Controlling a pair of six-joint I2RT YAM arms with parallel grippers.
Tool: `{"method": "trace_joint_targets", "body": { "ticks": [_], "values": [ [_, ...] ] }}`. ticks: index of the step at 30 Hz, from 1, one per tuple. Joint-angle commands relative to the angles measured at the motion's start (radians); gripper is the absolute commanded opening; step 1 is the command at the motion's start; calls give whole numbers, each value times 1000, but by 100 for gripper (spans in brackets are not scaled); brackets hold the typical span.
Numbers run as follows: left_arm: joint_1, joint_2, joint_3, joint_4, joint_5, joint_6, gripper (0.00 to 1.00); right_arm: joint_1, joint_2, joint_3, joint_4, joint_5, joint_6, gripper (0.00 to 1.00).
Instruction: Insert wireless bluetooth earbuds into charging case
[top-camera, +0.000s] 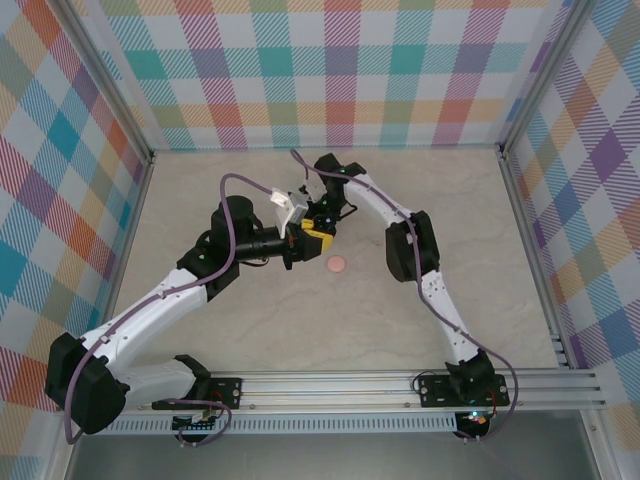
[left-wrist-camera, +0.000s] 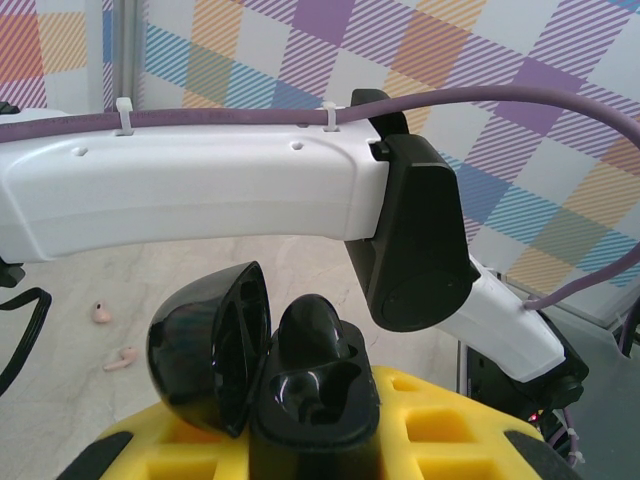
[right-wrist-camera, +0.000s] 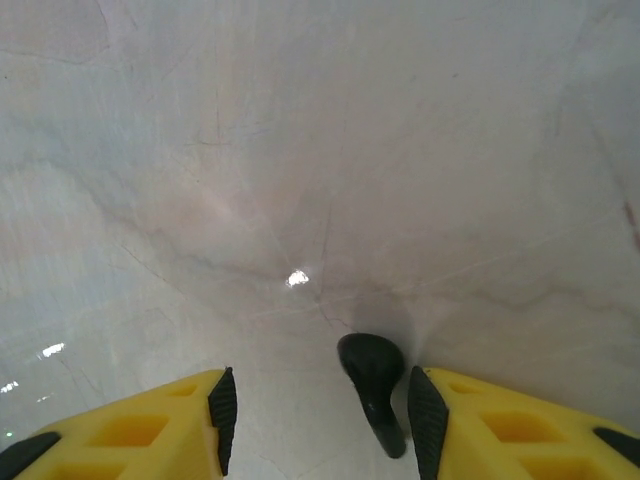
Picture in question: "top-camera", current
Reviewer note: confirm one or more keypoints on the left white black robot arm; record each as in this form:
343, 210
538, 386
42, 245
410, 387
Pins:
150, 310

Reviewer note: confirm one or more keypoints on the aluminium frame post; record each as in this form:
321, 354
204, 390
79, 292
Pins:
105, 80
545, 75

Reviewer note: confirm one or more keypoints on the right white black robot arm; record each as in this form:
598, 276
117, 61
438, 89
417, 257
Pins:
435, 295

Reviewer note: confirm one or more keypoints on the round earbud charging case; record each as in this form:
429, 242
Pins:
335, 263

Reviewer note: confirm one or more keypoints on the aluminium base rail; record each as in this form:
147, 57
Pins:
325, 392

